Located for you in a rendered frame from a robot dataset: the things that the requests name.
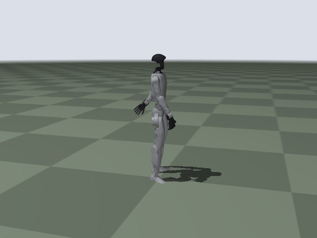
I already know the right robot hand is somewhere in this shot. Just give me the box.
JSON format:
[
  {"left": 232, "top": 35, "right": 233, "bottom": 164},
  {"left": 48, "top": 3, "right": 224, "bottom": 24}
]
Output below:
[{"left": 166, "top": 115, "right": 176, "bottom": 130}]

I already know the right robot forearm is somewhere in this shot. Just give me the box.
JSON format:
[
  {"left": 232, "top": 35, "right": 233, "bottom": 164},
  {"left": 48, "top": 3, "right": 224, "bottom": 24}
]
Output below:
[{"left": 158, "top": 96, "right": 173, "bottom": 119}]

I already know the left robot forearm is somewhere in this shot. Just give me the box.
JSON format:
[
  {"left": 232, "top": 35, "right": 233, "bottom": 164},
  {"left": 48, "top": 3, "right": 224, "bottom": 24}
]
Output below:
[{"left": 144, "top": 92, "right": 152, "bottom": 105}]

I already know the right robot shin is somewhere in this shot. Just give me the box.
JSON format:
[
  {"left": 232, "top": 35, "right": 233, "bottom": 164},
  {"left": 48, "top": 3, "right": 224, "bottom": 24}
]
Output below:
[{"left": 151, "top": 146, "right": 162, "bottom": 178}]

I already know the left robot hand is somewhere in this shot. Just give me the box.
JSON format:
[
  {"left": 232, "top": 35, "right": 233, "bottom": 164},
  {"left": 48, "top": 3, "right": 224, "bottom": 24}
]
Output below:
[{"left": 134, "top": 101, "right": 149, "bottom": 115}]

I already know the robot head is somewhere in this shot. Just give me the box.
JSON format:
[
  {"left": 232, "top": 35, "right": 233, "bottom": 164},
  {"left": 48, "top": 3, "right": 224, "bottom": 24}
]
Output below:
[{"left": 152, "top": 54, "right": 166, "bottom": 74}]

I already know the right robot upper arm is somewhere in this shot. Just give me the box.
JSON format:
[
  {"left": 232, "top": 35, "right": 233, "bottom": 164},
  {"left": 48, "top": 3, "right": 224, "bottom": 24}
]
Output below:
[{"left": 151, "top": 75, "right": 162, "bottom": 101}]

